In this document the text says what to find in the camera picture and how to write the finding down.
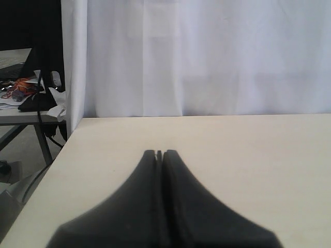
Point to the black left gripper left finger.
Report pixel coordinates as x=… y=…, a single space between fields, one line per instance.
x=130 y=217

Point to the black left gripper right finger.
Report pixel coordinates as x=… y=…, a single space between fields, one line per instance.
x=196 y=218

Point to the grey side table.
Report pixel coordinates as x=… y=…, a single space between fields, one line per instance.
x=46 y=60

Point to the white backdrop curtain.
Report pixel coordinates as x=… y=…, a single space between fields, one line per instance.
x=193 y=58

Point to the clutter on side table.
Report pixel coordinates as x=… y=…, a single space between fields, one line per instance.
x=28 y=94

